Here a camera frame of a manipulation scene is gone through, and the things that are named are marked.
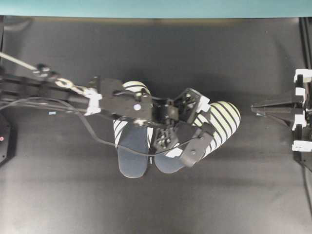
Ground black right frame rail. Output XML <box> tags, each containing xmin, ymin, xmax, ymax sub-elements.
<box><xmin>299</xmin><ymin>17</ymin><xmax>312</xmax><ymax>69</ymax></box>

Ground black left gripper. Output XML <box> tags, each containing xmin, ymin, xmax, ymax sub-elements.
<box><xmin>90</xmin><ymin>77</ymin><xmax>210</xmax><ymax>154</ymax></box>

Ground striped slipper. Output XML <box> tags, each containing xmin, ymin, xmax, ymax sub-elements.
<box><xmin>155</xmin><ymin>101</ymin><xmax>241</xmax><ymax>174</ymax></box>
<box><xmin>112</xmin><ymin>80</ymin><xmax>154</xmax><ymax>178</ymax></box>

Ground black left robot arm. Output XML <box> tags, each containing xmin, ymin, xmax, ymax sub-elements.
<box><xmin>0</xmin><ymin>53</ymin><xmax>216</xmax><ymax>156</ymax></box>

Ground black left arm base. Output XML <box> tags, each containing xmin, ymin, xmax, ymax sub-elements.
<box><xmin>0</xmin><ymin>114</ymin><xmax>17</xmax><ymax>167</ymax></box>

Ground right gripper white clips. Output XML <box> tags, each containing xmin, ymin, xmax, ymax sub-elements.
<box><xmin>251</xmin><ymin>69</ymin><xmax>312</xmax><ymax>152</ymax></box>

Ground black cable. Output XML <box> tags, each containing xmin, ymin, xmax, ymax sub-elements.
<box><xmin>0</xmin><ymin>96</ymin><xmax>203</xmax><ymax>156</ymax></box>

